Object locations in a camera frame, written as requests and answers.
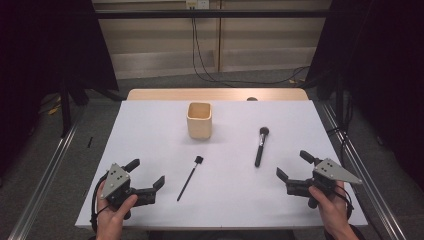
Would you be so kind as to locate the white table mat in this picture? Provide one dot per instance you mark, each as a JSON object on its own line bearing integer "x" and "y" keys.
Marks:
{"x": 216, "y": 200}

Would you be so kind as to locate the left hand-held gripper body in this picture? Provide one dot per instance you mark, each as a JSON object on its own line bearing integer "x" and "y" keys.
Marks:
{"x": 115, "y": 180}

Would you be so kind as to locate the wooden table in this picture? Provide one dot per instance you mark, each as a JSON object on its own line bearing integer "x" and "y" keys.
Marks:
{"x": 216, "y": 94}

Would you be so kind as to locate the black stand post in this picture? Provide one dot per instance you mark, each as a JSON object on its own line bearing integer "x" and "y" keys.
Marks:
{"x": 339, "y": 106}
{"x": 65, "y": 110}

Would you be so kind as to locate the person's right hand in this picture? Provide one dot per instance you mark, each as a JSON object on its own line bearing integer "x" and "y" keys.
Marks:
{"x": 335, "y": 210}

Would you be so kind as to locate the metal floor rail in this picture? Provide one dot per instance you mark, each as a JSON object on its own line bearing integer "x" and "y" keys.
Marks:
{"x": 366, "y": 176}
{"x": 46, "y": 176}

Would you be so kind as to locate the person's left hand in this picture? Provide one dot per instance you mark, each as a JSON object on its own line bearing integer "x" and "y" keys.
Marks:
{"x": 108, "y": 220}

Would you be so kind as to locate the black curtain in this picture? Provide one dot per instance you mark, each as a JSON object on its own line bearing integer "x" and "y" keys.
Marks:
{"x": 383, "y": 66}
{"x": 40, "y": 50}

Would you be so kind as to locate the white wall outlet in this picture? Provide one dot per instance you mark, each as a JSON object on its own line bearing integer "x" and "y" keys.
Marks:
{"x": 197, "y": 4}

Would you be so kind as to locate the black makeup brush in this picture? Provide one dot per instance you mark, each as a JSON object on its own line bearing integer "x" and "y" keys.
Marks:
{"x": 260, "y": 151}

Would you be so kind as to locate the beige square cup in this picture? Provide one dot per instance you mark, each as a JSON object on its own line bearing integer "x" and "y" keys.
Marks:
{"x": 199, "y": 128}

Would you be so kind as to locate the dark round grommet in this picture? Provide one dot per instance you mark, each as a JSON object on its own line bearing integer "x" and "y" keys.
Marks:
{"x": 252, "y": 99}

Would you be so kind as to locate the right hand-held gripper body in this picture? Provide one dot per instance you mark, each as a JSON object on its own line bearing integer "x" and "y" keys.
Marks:
{"x": 333, "y": 171}

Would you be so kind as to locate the thin black brush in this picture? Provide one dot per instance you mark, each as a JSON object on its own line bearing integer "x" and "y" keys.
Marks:
{"x": 188, "y": 180}

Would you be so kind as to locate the yellow floor tape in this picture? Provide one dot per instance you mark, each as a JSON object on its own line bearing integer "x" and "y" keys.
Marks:
{"x": 54, "y": 110}
{"x": 295, "y": 81}

